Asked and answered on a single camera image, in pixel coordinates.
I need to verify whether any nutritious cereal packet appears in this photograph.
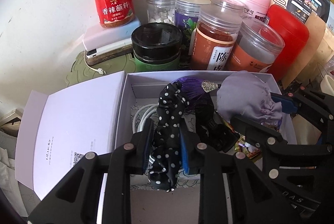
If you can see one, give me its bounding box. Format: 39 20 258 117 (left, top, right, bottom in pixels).
219 119 261 160

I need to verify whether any white charging cable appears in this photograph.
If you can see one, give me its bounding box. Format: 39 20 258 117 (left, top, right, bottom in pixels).
131 104 160 135

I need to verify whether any white patterned snack packet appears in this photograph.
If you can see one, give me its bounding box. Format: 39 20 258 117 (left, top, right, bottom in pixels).
130 103 200 191

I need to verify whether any lavender drawstring pouch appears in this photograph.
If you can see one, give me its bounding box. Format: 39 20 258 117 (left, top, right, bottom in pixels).
216 71 282 130

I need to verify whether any black polka dot scrunchie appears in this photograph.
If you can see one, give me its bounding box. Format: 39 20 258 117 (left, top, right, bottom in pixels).
148 81 190 192

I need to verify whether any purple tassel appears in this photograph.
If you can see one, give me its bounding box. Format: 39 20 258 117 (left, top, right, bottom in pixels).
174 76 220 100

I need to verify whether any black satin scrunchie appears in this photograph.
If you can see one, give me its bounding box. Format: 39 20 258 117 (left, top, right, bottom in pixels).
194 96 238 153

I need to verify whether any kraft paper bag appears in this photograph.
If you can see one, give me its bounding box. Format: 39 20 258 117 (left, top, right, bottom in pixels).
281 12 333 90

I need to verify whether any wide orange label jar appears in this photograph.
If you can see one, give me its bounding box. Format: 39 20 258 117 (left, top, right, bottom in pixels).
225 18 285 73

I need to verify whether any red plastic canister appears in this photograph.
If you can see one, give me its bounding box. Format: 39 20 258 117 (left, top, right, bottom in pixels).
266 4 309 81

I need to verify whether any white gift box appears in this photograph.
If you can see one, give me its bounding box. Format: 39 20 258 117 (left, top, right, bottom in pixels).
15 71 290 223

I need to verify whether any black lid green jar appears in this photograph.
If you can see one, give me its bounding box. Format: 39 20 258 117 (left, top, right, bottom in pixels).
131 23 182 72

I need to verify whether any green silicone mat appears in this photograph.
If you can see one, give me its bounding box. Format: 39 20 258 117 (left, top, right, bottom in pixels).
65 51 136 87

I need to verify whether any orange label clear jar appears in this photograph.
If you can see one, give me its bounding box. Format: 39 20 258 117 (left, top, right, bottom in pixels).
190 4 242 71

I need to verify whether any white power bank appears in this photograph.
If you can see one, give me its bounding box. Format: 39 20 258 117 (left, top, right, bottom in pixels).
82 17 140 66

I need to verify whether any jar with white pieces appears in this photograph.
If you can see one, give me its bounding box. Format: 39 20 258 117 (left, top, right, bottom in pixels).
147 0 176 25

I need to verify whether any purple label jar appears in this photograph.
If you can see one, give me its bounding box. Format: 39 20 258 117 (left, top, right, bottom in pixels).
174 0 211 39

